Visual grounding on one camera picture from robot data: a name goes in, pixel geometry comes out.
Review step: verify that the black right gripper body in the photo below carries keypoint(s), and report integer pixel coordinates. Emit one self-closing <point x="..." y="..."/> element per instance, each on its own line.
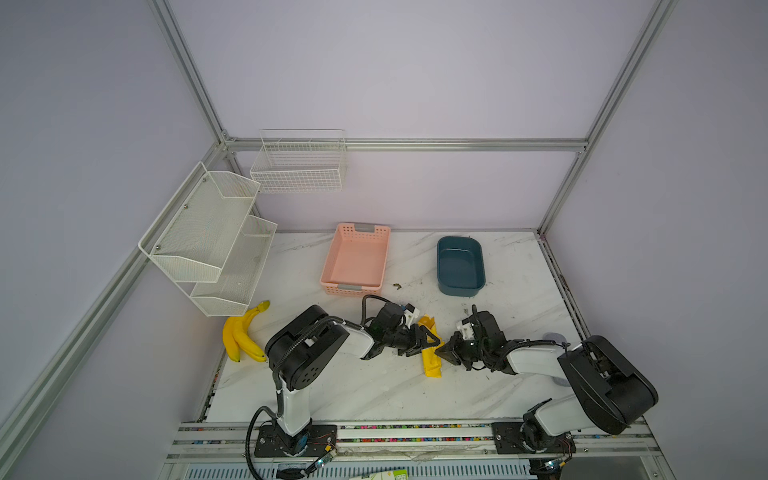
<point x="472" y="350"/>

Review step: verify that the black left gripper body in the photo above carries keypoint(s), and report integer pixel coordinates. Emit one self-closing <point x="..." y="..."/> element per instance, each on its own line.
<point x="404" y="340"/>

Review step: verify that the yellow paper napkin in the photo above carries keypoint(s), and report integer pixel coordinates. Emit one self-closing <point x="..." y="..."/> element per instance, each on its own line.
<point x="432" y="364"/>

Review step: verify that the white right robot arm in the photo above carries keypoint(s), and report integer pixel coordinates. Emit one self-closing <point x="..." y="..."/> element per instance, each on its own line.
<point x="606" y="390"/>

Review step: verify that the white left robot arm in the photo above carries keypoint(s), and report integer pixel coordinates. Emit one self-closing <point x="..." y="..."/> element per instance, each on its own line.
<point x="300" y="352"/>

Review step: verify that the pink perforated plastic basket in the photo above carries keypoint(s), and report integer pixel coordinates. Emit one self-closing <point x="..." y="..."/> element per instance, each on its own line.
<point x="356" y="262"/>

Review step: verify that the grey oval case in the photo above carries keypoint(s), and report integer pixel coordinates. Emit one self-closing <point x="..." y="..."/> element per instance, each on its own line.
<point x="555" y="337"/>

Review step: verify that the teal oval plastic tub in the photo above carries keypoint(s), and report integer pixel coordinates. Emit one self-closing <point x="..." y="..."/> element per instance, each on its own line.
<point x="460" y="266"/>

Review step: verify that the yellow banana toy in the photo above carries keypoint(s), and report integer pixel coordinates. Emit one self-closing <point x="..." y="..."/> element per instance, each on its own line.
<point x="236" y="339"/>

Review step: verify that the white mesh shelf lower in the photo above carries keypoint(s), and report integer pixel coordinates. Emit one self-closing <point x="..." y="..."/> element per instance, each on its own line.
<point x="232" y="294"/>

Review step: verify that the white mesh shelf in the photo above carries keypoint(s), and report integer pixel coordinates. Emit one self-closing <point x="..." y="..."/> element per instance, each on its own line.
<point x="232" y="294"/>
<point x="193" y="238"/>

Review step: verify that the white mesh shelf upper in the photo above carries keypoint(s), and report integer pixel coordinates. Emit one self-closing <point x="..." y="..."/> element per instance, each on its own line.
<point x="193" y="238"/>

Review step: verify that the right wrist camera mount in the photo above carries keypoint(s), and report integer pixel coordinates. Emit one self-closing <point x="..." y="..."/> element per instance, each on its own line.
<point x="466" y="329"/>

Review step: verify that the white wire wall basket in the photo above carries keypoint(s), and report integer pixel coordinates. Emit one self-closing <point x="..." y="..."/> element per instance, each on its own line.
<point x="301" y="161"/>

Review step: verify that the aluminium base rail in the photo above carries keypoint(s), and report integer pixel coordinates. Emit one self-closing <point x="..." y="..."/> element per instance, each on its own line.
<point x="405" y="440"/>

